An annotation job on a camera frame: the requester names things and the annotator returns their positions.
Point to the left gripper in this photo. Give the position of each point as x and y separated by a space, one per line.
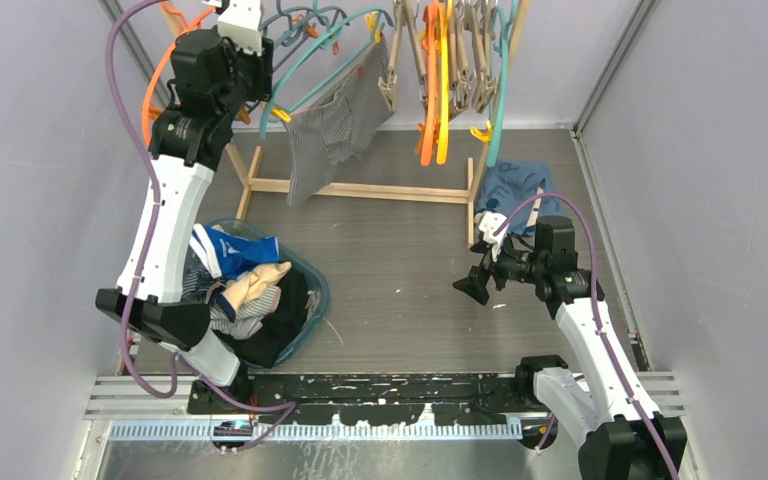
262 67

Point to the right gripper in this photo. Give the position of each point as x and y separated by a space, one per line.
475 283

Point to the slate blue clip hanger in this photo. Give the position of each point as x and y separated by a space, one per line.
288 28

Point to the grey striped underwear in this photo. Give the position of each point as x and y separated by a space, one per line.
338 123

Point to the orange plastic clip hanger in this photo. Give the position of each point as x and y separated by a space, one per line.
178 24

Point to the blue underwear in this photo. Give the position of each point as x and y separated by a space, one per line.
228 256

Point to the beige underwear with navy trim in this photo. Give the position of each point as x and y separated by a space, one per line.
250 286

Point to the striped navy shorts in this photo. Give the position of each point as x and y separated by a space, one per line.
198 285

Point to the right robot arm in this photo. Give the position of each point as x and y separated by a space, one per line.
617 428

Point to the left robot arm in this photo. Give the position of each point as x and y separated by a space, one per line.
213 79

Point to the orange hanging hanger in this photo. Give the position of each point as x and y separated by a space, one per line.
429 42

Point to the yellow hanging hanger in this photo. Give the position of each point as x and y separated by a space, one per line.
443 11

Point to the right teal hanger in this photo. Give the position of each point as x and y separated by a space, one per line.
498 34

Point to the blue patterned cloth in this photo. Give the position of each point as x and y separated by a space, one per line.
506 184

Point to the teal laundry basket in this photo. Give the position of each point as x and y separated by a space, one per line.
316 280

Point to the beige wooden hangers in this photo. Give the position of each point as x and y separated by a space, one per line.
462 59

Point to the black garment in basket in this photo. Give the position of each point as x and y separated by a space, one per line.
282 330

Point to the grey striped garment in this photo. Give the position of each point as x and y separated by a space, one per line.
248 318

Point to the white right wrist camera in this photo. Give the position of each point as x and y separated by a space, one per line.
491 230

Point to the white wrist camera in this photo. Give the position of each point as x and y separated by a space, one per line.
491 230
239 21

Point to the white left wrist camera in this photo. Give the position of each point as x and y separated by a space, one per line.
239 21

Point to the wooden hanger rack frame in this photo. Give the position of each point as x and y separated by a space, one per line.
377 24

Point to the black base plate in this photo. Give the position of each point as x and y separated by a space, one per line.
454 399

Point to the white slotted cable duct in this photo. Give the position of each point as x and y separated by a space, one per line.
239 431

